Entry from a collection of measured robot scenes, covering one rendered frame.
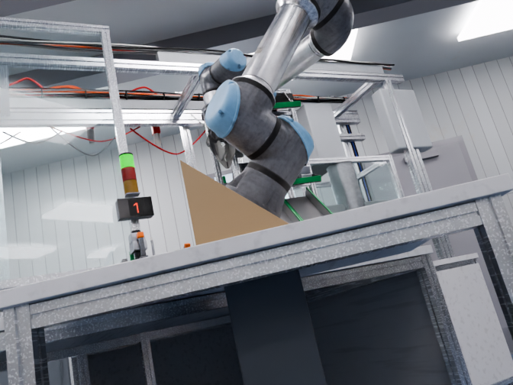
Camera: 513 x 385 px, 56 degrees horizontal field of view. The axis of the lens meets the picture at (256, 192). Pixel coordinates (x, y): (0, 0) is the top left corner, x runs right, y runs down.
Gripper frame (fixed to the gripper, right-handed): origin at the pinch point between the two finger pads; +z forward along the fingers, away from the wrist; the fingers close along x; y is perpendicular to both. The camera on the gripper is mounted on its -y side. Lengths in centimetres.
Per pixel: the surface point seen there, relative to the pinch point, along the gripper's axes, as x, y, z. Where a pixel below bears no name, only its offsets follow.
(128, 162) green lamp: -24.0, -29.0, -14.4
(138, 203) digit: -22.9, -28.7, 1.5
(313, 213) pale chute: 41.1, -18.6, 14.4
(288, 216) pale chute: 29.1, -17.7, 14.8
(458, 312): 151, -67, 67
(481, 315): 167, -67, 71
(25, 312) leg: -62, 43, 41
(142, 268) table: -45, 54, 38
